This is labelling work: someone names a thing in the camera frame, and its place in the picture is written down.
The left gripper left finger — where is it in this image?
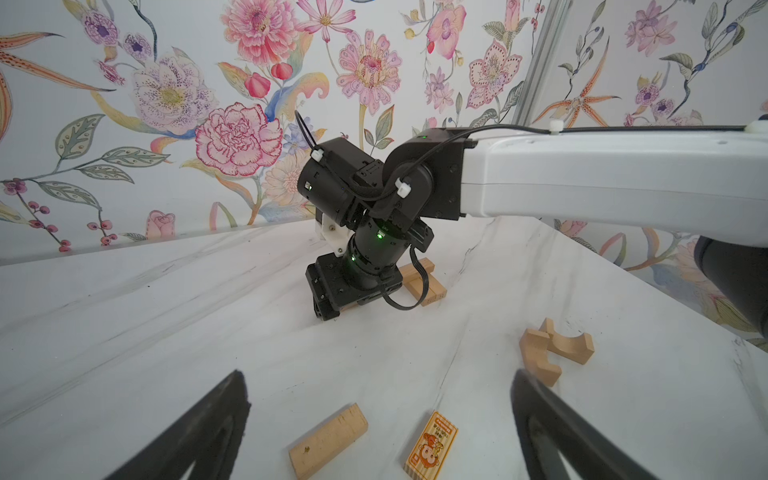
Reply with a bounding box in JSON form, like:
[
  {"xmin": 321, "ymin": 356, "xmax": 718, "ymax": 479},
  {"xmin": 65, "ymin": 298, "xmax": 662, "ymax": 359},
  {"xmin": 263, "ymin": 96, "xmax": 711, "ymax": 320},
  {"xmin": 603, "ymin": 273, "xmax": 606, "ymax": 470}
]
[{"xmin": 108, "ymin": 370, "xmax": 250, "ymax": 479}]

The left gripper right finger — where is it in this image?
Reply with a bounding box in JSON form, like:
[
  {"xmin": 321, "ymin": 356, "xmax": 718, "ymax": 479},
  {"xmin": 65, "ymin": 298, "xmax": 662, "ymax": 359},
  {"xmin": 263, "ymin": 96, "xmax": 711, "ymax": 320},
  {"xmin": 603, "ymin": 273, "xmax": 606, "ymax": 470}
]
[{"xmin": 511, "ymin": 369, "xmax": 654, "ymax": 479}]

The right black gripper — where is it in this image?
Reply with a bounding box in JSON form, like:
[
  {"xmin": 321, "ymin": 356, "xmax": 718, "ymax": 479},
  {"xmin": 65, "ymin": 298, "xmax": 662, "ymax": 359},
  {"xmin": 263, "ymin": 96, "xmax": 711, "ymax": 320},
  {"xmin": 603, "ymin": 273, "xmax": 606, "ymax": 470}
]
[{"xmin": 306, "ymin": 253, "xmax": 403, "ymax": 321}]

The long wood block diagonal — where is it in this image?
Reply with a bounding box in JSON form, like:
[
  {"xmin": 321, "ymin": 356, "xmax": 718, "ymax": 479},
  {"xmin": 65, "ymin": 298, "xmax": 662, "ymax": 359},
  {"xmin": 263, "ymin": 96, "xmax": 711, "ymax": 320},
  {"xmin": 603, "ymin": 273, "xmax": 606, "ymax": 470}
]
[{"xmin": 289, "ymin": 403, "xmax": 369, "ymax": 480}]

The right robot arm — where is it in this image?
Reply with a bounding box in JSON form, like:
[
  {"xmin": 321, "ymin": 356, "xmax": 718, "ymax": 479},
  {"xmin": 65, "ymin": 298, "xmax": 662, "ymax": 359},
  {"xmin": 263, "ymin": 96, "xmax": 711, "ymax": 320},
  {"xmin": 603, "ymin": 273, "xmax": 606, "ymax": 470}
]
[{"xmin": 297, "ymin": 119, "xmax": 767, "ymax": 333}]

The wood arch block left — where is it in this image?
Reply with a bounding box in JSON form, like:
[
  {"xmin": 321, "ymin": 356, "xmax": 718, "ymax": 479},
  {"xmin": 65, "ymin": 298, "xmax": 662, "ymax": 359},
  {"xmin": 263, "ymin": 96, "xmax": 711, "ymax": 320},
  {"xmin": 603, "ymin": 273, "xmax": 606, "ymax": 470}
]
[{"xmin": 519, "ymin": 329, "xmax": 562, "ymax": 387}]

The wood arch block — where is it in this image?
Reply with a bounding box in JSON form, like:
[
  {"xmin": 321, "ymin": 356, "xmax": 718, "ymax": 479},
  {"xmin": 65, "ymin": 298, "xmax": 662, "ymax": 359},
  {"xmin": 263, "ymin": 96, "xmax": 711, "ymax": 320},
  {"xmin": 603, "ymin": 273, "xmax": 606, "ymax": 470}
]
[
  {"xmin": 519, "ymin": 329, "xmax": 562, "ymax": 387},
  {"xmin": 540, "ymin": 318, "xmax": 595, "ymax": 365}
]

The wood arch block right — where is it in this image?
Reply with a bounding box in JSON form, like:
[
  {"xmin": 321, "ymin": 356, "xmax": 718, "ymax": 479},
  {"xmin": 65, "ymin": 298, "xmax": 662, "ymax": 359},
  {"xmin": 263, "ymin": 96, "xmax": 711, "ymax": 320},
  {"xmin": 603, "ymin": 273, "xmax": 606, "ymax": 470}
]
[{"xmin": 540, "ymin": 318, "xmax": 595, "ymax": 365}]

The printed wood block upper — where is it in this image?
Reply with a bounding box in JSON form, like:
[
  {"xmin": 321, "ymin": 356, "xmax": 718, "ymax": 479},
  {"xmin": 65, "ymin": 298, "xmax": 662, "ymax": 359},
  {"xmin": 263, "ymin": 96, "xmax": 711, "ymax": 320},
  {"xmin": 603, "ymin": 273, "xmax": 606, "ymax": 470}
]
[{"xmin": 404, "ymin": 411, "xmax": 459, "ymax": 480}]

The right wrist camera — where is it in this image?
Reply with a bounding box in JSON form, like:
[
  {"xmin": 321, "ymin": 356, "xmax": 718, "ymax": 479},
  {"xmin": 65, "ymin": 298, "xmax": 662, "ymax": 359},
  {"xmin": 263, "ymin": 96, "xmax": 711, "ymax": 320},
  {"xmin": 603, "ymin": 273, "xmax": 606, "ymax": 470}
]
[{"xmin": 315, "ymin": 207, "xmax": 354, "ymax": 258}]

